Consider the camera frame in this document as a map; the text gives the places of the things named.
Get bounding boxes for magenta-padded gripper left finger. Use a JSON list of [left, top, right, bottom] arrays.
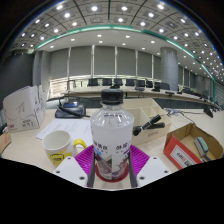
[[52, 144, 98, 189]]

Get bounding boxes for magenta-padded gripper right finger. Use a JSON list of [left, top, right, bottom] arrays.
[[127, 144, 172, 189]]

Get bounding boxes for clear black-capped drink bottle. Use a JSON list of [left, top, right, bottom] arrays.
[[89, 88, 135, 182]]

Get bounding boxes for beige divided organizer box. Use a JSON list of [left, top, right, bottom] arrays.
[[121, 97, 173, 147]]

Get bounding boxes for white mug with yellow print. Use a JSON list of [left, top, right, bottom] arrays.
[[41, 129, 88, 168]]

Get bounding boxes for black stapler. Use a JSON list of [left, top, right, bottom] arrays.
[[132, 114, 166, 137]]

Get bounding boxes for white printed paper sheet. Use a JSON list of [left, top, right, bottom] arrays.
[[35, 118, 94, 141]]

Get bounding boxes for red-labelled open cardboard box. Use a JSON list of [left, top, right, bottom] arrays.
[[162, 122, 224, 170]]

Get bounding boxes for black desk phone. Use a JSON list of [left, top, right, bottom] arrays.
[[54, 101, 87, 119]]

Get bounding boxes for grey board eraser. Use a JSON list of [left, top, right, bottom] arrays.
[[193, 136, 210, 158]]

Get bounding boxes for curved wooden conference desk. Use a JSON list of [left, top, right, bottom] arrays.
[[63, 85, 224, 111]]

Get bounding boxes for white cardboard paper box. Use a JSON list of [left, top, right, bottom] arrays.
[[2, 84, 47, 134]]

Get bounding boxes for row of black office chairs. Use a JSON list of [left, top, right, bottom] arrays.
[[87, 77, 171, 92]]

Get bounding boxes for group of ceiling lights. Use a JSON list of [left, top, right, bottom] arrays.
[[18, 1, 224, 81]]

